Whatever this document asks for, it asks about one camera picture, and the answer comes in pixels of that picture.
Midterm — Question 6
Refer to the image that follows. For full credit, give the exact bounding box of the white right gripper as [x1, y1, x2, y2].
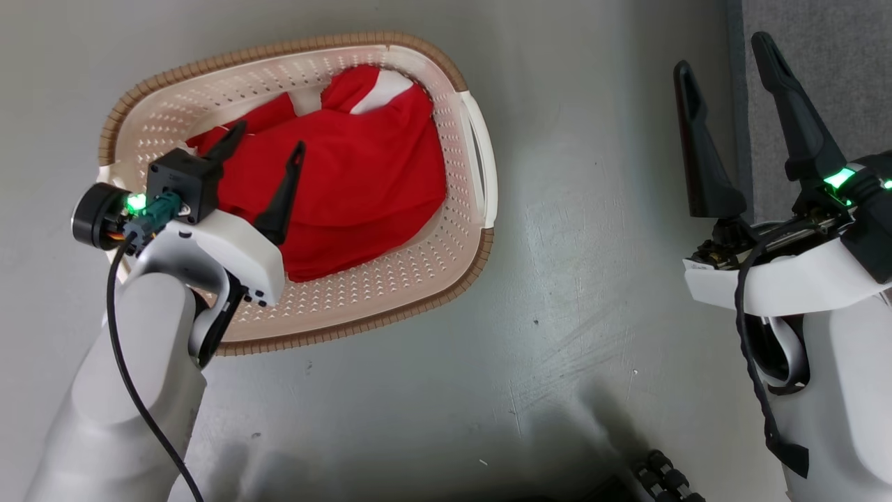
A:
[672, 31, 892, 312]

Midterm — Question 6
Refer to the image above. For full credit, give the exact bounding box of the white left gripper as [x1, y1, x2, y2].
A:
[71, 121, 307, 308]

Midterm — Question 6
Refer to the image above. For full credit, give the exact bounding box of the red and white shirt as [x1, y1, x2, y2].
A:
[185, 64, 447, 283]

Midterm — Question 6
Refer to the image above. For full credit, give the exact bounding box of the grey fabric sofa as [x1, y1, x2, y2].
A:
[725, 0, 892, 225]

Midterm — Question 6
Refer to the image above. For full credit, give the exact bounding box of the beige perforated laundry basket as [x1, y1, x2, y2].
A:
[98, 31, 499, 357]

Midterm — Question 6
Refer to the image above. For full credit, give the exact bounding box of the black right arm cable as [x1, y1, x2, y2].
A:
[734, 220, 810, 480]

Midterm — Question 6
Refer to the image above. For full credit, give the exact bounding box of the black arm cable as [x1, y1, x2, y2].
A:
[734, 220, 810, 480]
[106, 234, 205, 502]

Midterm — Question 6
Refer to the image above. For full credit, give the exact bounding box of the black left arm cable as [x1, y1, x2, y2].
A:
[106, 234, 205, 502]

